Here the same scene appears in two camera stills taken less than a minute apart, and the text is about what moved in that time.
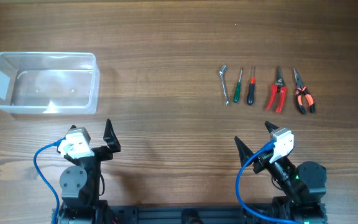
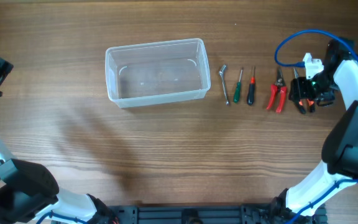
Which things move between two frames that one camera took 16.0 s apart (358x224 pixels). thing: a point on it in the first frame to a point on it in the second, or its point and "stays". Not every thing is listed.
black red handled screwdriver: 251,96 stays
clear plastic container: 45,83 to 158,73
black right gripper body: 283,168 to 321,87
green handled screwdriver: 237,91 stays
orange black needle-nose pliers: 300,89 stays
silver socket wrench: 220,73 stays
